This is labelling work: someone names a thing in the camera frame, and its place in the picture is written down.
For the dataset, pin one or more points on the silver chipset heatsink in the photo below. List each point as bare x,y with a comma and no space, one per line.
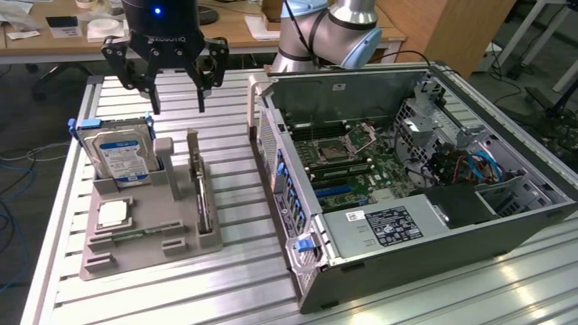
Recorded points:
385,194

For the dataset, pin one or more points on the black and white box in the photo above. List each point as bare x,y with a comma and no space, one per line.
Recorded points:
63,27

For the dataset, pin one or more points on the wooden cabinet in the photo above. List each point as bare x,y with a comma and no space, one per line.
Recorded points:
452,34

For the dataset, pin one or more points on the hard disk with blue carrier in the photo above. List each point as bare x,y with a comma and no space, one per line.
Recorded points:
122,155

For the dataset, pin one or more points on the blue expansion slot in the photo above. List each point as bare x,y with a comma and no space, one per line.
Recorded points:
334,192

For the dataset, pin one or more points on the black RAM slot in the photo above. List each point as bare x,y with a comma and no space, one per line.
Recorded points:
318,136
318,128
318,132
318,125

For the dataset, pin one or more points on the grey power supply unit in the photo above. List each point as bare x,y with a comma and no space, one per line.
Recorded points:
389,230

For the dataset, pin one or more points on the black chair base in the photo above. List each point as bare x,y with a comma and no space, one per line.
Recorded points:
50,81

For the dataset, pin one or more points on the white paper card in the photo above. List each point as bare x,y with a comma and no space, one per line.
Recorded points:
23,34

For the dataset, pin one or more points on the grey parts rack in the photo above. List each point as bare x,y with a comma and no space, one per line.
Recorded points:
149,257

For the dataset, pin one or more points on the white desk frame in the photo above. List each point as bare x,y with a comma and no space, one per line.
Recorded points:
528,30

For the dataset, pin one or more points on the black round puck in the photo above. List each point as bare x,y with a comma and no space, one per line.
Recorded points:
207,16

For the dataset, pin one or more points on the silver CPU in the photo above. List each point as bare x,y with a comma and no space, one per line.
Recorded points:
113,214

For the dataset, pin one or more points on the metal disk bay cage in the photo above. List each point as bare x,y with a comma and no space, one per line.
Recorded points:
420,135

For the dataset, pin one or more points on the CPU socket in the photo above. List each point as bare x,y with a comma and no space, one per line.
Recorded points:
334,152

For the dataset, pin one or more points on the blue slot latch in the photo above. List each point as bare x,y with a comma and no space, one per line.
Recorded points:
289,184
294,198
298,210

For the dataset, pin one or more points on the wooden desk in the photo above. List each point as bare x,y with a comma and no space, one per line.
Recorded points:
235,37

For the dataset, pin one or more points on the graphics card with metal bracket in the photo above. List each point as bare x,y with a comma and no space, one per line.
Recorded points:
199,189

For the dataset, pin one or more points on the open black PC case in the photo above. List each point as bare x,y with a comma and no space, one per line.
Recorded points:
452,254

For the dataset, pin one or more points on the black expansion slot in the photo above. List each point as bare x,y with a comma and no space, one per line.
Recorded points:
341,174
338,168

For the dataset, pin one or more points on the green motherboard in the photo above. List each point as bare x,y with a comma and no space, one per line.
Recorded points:
384,176

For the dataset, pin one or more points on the white box with tape roll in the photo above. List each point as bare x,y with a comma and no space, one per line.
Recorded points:
105,32

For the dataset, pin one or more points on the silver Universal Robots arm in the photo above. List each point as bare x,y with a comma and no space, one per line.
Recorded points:
307,37

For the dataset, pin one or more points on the green RAM stick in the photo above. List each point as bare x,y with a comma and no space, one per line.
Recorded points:
135,233

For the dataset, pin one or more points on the metal socket cover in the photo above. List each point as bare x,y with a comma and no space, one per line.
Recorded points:
361,133

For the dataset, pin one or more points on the blue case release latch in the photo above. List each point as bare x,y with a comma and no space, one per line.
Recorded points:
302,245

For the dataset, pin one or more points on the stack of white papers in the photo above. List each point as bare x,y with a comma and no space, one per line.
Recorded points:
262,30

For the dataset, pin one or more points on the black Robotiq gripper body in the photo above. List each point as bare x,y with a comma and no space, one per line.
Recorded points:
158,30

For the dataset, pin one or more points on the white case wall sticker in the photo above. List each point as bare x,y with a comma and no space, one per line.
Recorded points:
339,87

